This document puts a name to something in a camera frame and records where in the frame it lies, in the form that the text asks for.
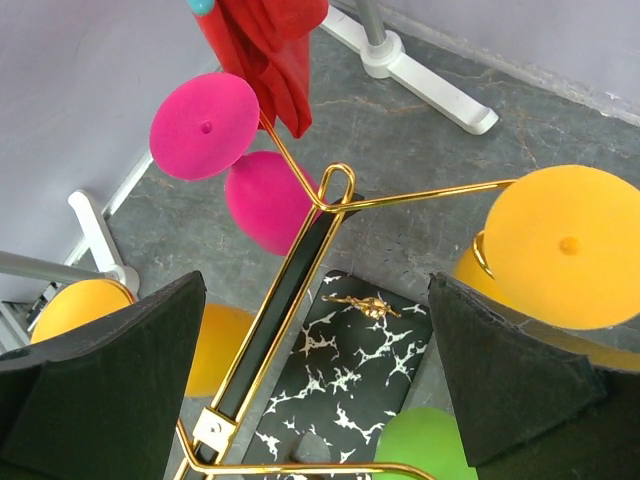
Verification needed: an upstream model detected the pink wine glass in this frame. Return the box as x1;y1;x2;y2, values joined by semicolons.
149;73;311;256

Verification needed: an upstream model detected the green wine glass front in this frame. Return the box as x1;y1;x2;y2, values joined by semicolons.
374;407;478;480

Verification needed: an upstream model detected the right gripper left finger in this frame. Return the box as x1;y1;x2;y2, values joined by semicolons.
1;271;206;479

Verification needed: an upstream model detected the red cloth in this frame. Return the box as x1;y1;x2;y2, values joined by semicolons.
195;0;329;139

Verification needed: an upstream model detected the gold wire glass rack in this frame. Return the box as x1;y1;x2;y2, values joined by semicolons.
172;112;519;480

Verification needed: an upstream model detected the orange wine glass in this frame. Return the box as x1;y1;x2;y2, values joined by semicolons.
454;165;639;372
31;279;254;398

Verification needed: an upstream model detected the white clothes stand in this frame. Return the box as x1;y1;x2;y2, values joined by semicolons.
1;1;498;303

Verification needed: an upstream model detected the orange wine glass front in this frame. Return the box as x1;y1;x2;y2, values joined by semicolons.
454;165;639;372

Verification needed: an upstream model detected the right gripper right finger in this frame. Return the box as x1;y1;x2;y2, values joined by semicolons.
428;273;639;479

